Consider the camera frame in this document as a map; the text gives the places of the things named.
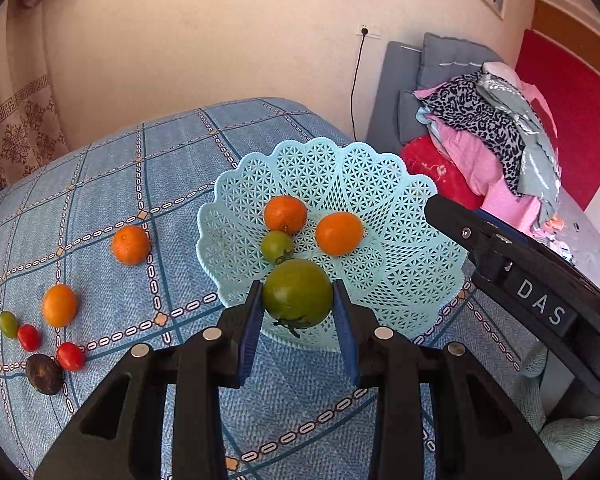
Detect dark brown avocado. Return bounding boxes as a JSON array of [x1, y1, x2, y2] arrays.
[[26, 353, 65, 396]]

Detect light blue plastic basket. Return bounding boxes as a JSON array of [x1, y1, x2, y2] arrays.
[[197, 138, 467, 338]]

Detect orange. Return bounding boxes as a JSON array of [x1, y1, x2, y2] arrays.
[[42, 284, 79, 328], [263, 195, 308, 236], [315, 211, 364, 257]]

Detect large green tomato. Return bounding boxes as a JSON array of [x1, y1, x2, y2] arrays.
[[262, 259, 334, 338]]

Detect small orange mandarin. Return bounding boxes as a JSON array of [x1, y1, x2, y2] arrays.
[[111, 226, 150, 266]]

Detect pink cloth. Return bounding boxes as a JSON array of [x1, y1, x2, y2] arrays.
[[418, 82, 558, 234]]

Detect red cushion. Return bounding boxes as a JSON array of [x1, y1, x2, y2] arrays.
[[400, 136, 483, 210]]

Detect light teal cloth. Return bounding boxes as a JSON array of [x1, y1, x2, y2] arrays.
[[476, 72, 562, 229]]

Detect red cherry tomato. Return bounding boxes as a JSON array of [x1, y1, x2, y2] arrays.
[[56, 342, 85, 372]]

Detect leopard print cloth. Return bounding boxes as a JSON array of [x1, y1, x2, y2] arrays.
[[417, 70, 524, 196]]

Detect orange on bed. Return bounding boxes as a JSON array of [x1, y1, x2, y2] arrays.
[[42, 284, 79, 328]]

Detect grey pillow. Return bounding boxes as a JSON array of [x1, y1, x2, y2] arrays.
[[365, 41, 420, 154], [417, 32, 503, 90]]

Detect red headboard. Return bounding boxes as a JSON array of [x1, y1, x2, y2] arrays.
[[516, 30, 600, 208]]

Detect orange in basket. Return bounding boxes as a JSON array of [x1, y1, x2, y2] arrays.
[[263, 195, 308, 236]]

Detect blue patterned bedspread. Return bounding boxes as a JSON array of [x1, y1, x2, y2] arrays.
[[0, 98, 540, 479]]

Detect small green tomato in basket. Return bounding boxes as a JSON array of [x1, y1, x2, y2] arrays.
[[261, 231, 294, 266]]

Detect beige patterned curtain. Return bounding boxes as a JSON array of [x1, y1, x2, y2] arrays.
[[0, 0, 68, 189]]

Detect white wall socket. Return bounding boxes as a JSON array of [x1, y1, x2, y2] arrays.
[[356, 24, 381, 40]]

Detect black power cable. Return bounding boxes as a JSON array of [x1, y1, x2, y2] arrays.
[[349, 29, 368, 142]]

